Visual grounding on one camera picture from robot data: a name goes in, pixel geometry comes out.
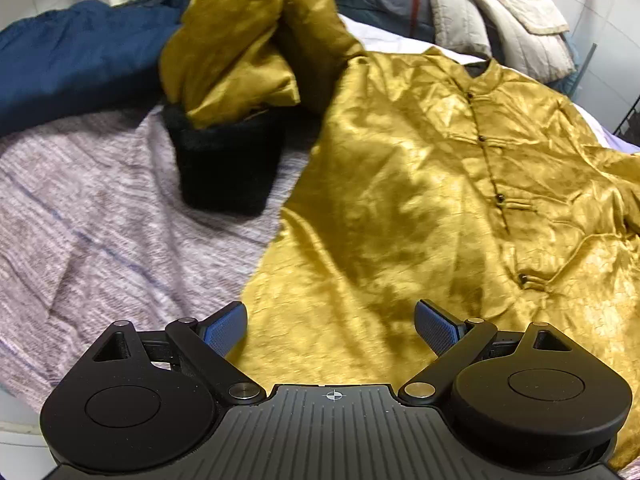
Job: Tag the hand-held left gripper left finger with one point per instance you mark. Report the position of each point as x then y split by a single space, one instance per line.
225 327

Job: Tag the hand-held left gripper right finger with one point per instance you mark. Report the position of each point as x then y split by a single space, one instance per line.
435 327

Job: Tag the gold satin jacket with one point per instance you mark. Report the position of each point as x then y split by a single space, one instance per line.
410 200

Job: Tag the grey-pink knitted blanket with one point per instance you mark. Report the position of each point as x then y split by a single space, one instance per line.
100 240

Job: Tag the navy blue garment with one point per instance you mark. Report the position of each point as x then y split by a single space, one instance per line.
80 65

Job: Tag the beige padded jacket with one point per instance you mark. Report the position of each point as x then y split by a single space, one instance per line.
500 15

